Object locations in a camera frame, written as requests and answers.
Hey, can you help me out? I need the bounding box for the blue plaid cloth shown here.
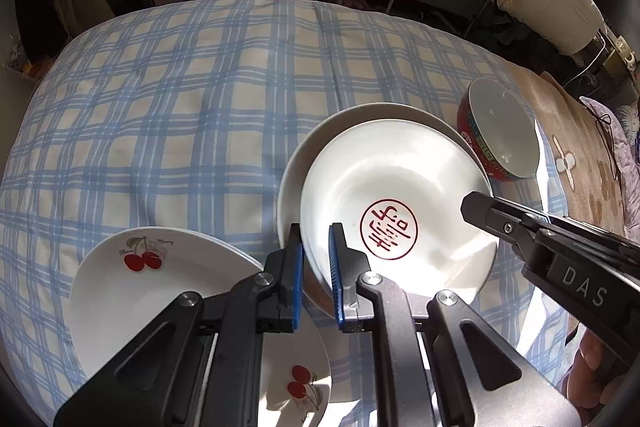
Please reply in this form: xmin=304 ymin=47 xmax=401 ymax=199
xmin=1 ymin=0 xmax=535 ymax=423

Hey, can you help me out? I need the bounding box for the brown floral blanket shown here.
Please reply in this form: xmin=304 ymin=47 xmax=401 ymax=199
xmin=506 ymin=63 xmax=639 ymax=243

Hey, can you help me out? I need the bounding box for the large white bowl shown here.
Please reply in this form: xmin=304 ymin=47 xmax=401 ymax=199
xmin=276 ymin=102 xmax=482 ymax=316

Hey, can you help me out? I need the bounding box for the red patterned small bowl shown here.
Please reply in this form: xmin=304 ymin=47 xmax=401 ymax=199
xmin=299 ymin=119 xmax=499 ymax=303

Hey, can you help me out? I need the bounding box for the person's right hand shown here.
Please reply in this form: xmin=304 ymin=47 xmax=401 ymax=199
xmin=564 ymin=329 xmax=625 ymax=410

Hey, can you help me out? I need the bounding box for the cherry pattern plate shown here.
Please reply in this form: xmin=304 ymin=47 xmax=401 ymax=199
xmin=58 ymin=228 xmax=331 ymax=426

